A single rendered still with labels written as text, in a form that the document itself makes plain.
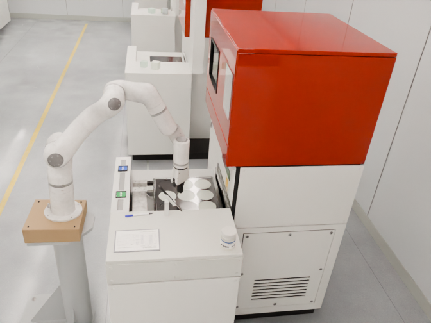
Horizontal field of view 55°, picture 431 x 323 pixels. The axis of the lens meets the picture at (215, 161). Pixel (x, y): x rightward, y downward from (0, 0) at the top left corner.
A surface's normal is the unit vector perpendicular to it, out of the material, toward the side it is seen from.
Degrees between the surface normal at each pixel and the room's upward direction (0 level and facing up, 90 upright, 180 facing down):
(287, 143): 90
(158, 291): 90
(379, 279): 0
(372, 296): 0
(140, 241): 0
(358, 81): 90
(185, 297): 90
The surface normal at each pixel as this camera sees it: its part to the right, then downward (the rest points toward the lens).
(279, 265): 0.15, 0.52
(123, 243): 0.07, -0.85
